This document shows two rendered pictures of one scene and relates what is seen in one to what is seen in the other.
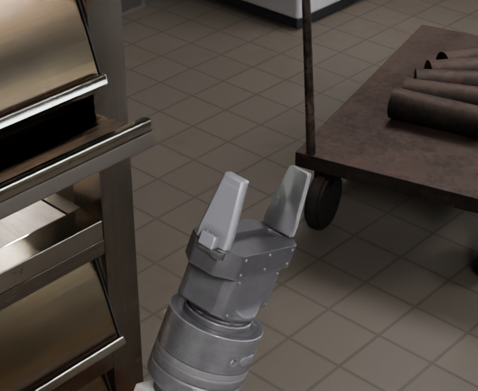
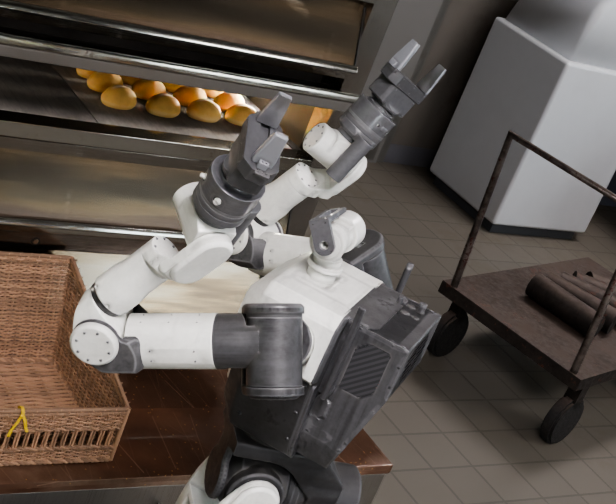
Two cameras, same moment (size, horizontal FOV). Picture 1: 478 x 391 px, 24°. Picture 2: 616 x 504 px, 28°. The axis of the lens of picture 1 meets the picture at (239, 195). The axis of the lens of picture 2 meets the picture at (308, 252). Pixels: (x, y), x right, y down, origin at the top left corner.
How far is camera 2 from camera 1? 1.54 m
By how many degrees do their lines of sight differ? 11
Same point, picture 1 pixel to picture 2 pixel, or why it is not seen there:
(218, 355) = (373, 118)
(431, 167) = (539, 335)
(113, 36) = (371, 52)
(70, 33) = (349, 35)
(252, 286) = (400, 98)
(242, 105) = (417, 257)
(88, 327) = not seen: hidden behind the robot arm
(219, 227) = (400, 59)
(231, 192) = (411, 46)
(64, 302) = not seen: hidden behind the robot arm
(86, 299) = not seen: hidden behind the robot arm
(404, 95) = (544, 281)
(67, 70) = (338, 54)
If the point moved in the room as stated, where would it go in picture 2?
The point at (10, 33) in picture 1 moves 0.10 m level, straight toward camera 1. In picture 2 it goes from (319, 16) to (317, 25)
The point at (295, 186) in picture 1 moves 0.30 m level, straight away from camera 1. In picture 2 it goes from (437, 72) to (468, 51)
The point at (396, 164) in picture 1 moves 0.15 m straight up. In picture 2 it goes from (514, 321) to (530, 289)
